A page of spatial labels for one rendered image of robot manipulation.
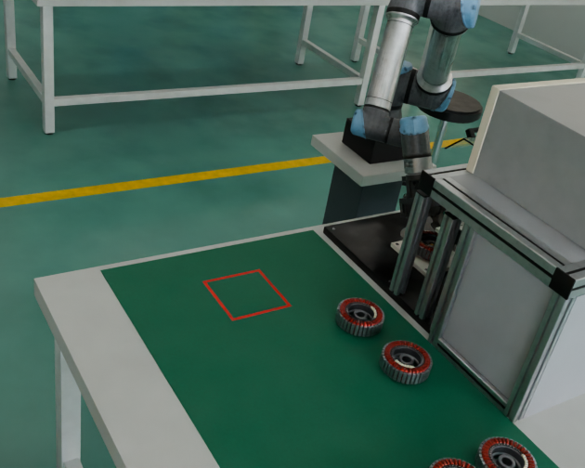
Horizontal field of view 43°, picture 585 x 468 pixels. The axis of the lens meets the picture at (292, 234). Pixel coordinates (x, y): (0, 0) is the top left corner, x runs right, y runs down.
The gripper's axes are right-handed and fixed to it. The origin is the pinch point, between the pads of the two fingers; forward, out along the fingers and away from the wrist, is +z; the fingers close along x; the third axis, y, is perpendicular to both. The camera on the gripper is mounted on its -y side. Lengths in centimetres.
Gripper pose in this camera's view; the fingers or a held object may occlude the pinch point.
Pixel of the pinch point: (431, 247)
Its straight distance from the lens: 202.5
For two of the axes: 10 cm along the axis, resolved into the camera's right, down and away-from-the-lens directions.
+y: -5.2, -0.4, 8.5
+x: -8.5, 1.6, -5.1
